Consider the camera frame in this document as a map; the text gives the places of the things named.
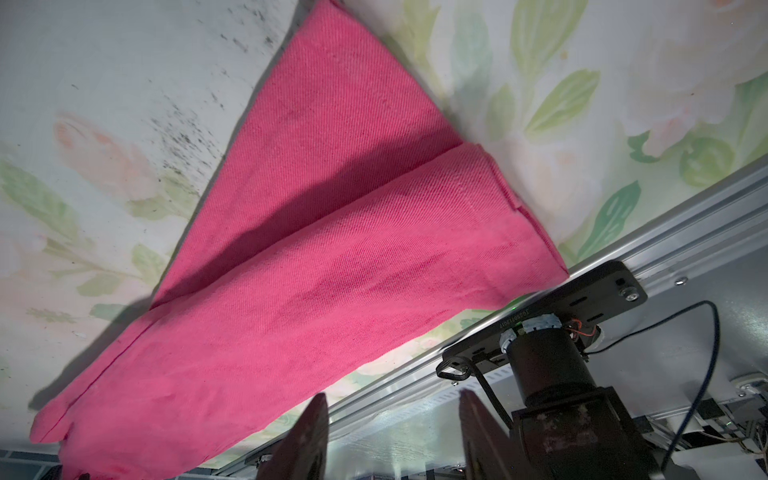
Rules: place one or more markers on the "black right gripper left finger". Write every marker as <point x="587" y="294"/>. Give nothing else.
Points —
<point x="302" y="454"/>

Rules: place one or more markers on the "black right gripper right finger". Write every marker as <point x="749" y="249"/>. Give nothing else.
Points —
<point x="489" y="452"/>

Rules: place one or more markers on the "pink long pants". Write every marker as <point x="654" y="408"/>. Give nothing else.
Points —
<point x="349" y="218"/>

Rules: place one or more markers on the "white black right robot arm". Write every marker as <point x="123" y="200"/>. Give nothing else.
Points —
<point x="570" y="428"/>

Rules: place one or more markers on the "floral table mat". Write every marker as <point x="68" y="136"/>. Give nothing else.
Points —
<point x="115" y="115"/>

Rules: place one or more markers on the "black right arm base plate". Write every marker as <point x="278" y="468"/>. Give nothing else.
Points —
<point x="582" y="302"/>

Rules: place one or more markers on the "aluminium front rail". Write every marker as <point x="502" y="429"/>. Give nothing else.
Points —
<point x="704" y="268"/>

